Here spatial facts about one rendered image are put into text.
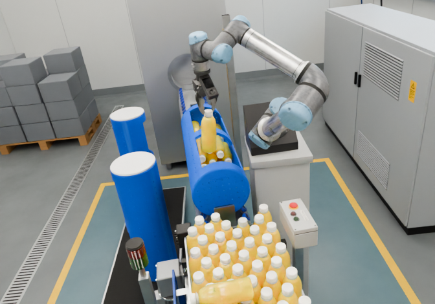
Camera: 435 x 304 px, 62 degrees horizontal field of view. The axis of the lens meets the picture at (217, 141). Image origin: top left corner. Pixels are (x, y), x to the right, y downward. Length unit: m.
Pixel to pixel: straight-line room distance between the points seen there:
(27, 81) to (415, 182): 4.40
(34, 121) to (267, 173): 3.96
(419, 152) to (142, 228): 1.94
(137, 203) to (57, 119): 3.12
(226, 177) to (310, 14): 5.37
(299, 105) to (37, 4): 6.16
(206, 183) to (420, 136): 1.61
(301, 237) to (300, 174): 0.50
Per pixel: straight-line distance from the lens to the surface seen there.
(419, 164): 2.89
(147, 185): 2.22
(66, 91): 5.01
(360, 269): 2.93
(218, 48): 1.39
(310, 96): 1.33
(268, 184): 1.95
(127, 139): 3.02
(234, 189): 1.74
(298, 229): 1.52
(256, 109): 1.97
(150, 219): 2.35
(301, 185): 2.00
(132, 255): 1.32
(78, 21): 6.90
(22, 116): 5.38
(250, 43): 1.44
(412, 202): 3.07
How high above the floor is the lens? 2.11
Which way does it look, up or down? 27 degrees down
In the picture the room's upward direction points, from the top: 7 degrees counter-clockwise
